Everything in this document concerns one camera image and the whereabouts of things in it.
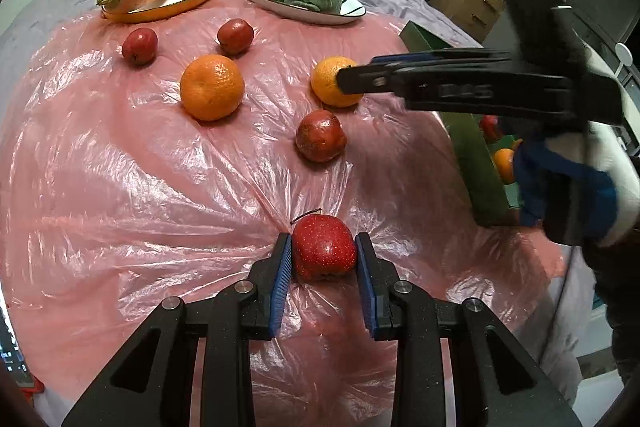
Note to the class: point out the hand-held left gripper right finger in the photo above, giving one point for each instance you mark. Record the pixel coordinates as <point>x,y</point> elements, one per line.
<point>365,287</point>

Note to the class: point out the pink plastic sheet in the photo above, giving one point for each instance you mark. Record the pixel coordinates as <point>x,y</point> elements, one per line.
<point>125,207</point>

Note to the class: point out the person's right hand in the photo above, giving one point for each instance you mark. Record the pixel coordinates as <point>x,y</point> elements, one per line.
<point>565,192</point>

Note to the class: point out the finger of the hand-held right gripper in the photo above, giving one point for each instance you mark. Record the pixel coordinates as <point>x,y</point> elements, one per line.
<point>400,58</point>
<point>365,79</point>

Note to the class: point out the green cardboard box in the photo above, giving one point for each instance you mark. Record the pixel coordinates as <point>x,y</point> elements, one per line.
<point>470,147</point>

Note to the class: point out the small red apple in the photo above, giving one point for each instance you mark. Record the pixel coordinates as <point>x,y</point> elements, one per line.
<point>235,36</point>
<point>140,46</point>
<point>490,127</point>

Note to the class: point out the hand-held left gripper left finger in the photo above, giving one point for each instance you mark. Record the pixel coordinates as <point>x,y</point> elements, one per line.
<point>282,287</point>

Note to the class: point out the smartphone with red case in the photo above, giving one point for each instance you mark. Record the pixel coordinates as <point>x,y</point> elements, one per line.
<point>11,352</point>

